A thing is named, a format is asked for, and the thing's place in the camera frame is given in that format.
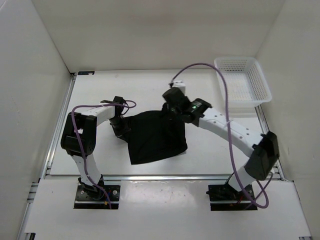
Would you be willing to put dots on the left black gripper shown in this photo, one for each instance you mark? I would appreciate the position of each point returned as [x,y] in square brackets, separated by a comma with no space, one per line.
[125,130]

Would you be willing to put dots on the black shorts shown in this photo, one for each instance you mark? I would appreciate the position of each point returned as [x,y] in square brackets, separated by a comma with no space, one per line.
[154,135]

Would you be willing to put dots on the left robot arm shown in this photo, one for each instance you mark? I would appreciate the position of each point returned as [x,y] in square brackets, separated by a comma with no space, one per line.
[79,139]

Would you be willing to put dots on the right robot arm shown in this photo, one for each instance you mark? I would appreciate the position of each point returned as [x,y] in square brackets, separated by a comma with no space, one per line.
[261,149]

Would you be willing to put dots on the white perforated plastic basket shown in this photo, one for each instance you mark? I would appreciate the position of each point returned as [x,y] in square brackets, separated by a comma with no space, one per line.
[242,81]

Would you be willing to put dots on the small dark label sticker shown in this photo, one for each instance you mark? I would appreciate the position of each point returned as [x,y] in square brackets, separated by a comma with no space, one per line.
[85,73]

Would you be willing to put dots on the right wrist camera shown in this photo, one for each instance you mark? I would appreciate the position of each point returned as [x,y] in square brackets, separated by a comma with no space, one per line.
[175,96]

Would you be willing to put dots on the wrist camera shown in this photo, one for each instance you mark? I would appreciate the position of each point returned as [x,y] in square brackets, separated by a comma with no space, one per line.
[116,100]
[175,96]

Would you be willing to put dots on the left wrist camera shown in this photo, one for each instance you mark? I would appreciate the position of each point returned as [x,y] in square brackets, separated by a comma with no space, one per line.
[116,100]

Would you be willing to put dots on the aluminium left rail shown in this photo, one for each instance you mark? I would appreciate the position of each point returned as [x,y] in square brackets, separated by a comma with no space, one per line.
[59,125]

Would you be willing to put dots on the aluminium rail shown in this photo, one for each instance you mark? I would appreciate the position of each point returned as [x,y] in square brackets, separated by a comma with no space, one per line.
[165,177]
[59,125]

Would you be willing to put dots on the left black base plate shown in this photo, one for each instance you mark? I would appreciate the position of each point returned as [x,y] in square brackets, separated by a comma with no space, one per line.
[85,201]

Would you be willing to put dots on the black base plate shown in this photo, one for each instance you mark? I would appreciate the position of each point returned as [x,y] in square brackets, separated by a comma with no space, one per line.
[223,198]
[85,201]

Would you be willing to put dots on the aluminium front rail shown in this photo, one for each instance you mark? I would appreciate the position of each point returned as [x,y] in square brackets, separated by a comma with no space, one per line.
[165,177]

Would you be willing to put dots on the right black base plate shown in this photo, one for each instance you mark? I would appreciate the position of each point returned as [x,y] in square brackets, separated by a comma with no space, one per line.
[223,198]

